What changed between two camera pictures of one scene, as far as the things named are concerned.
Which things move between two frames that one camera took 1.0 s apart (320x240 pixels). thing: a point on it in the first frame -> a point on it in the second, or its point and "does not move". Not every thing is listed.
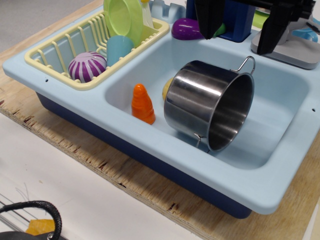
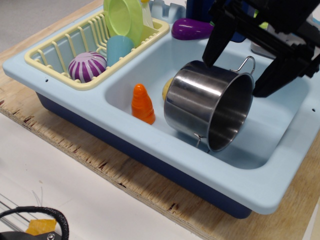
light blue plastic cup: x=117 y=46 does not move
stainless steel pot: x=213 y=102 does not move
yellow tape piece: x=37 y=227 does not move
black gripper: x=210 y=16 -> x=291 y=28
